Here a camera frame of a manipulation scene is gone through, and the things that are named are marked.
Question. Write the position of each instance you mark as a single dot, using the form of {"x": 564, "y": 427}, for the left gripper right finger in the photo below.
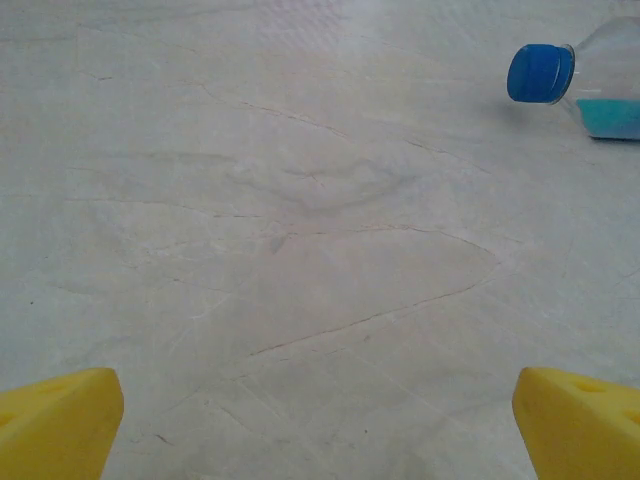
{"x": 580, "y": 430}

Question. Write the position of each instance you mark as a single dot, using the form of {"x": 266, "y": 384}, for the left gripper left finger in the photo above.
{"x": 55, "y": 430}

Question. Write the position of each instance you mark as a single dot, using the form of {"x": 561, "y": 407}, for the blue cap clear bottle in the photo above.
{"x": 537, "y": 72}

